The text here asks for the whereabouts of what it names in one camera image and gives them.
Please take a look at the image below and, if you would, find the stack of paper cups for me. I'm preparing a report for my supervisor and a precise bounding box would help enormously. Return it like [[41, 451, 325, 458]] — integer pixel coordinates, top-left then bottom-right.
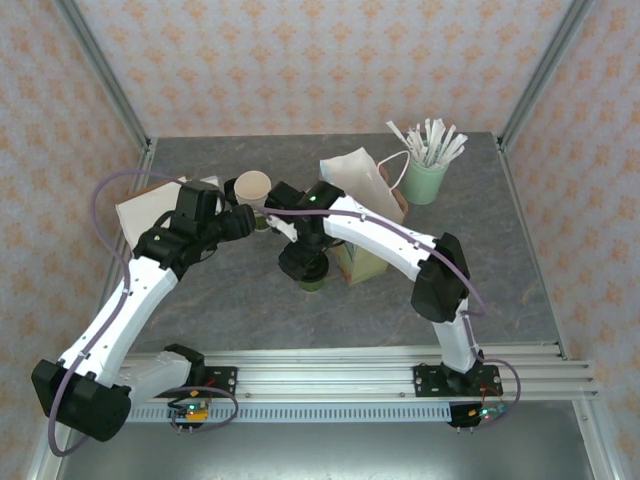
[[233, 169, 274, 235]]

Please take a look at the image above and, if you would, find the printed paper gift bag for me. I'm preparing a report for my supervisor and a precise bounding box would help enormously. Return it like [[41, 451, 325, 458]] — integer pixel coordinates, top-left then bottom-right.
[[318, 146, 411, 287]]

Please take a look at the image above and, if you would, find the stack of paper napkins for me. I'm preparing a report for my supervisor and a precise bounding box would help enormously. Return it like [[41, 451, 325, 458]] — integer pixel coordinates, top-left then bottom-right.
[[115, 174, 192, 257]]

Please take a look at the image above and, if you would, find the green straw holder cup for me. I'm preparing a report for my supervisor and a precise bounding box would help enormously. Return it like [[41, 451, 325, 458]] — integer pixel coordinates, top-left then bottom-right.
[[403, 144, 450, 205]]

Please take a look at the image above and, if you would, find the grey metal panel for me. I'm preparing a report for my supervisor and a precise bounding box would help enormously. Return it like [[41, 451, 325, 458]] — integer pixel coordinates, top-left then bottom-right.
[[54, 422, 596, 480]]

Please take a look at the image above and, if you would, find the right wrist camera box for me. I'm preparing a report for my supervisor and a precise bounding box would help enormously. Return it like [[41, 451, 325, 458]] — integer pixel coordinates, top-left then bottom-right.
[[263, 213, 300, 245]]

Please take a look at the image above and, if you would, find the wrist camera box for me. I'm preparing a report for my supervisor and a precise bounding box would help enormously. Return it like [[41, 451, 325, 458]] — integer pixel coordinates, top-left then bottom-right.
[[263, 213, 300, 245], [198, 174, 225, 197]]

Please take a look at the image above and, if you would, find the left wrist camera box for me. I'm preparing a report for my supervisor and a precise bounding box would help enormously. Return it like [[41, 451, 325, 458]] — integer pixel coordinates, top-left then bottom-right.
[[198, 174, 225, 197]]

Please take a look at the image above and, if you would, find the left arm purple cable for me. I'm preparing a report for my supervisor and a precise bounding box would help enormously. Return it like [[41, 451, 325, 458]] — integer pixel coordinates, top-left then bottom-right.
[[48, 169, 239, 457]]

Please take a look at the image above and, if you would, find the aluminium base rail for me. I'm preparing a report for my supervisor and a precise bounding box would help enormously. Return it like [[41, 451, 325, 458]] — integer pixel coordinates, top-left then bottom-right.
[[52, 342, 600, 401]]

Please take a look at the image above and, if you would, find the slotted white cable duct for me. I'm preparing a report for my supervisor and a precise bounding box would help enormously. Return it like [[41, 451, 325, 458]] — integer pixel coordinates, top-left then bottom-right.
[[73, 403, 454, 425]]

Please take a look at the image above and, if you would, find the aluminium frame post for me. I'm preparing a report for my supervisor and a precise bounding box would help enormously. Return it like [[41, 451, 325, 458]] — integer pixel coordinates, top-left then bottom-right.
[[497, 0, 597, 151], [52, 0, 152, 154]]

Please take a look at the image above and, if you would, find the aluminium table side rail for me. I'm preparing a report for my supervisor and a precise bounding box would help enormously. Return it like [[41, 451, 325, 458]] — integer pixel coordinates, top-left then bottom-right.
[[24, 137, 159, 480], [494, 133, 629, 480]]

